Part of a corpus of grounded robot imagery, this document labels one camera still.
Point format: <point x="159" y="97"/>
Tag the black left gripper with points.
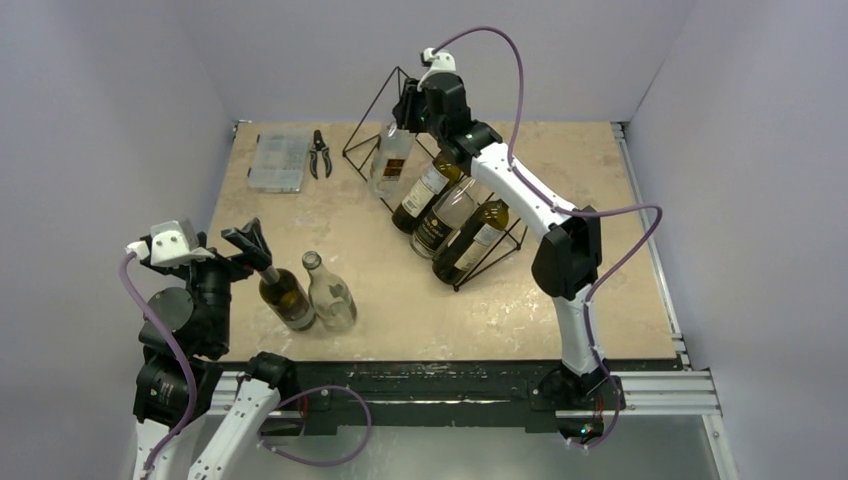
<point x="248" y="238"/>

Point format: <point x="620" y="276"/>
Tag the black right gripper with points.
<point x="407" y="105"/>

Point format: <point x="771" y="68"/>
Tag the square clear bottle black cap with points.
<point x="393" y="148"/>

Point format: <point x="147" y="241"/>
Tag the dark green wine bottle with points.
<point x="436" y="179"/>

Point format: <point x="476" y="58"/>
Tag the clear glass bottle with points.
<point x="329" y="295"/>

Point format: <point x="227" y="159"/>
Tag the clear champagne bottle black label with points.
<point x="447" y="215"/>

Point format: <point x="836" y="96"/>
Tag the olive green wine bottle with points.
<point x="473" y="239"/>

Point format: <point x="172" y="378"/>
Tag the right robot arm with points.
<point x="566" y="263"/>

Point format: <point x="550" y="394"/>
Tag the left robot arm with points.
<point x="183" y="288"/>

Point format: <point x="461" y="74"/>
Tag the green wine bottle white label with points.
<point x="282" y="292"/>

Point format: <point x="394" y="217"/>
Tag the clear plastic screw organizer box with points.
<point x="279" y="162"/>

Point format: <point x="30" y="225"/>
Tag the black grey pliers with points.
<point x="319" y="151"/>

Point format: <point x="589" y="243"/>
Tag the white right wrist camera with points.
<point x="437" y="61"/>

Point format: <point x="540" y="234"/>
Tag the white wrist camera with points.
<point x="171" y="244"/>
<point x="437" y="61"/>

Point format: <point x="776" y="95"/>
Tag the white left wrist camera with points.
<point x="171" y="244"/>

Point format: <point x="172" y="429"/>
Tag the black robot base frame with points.
<point x="486" y="394"/>

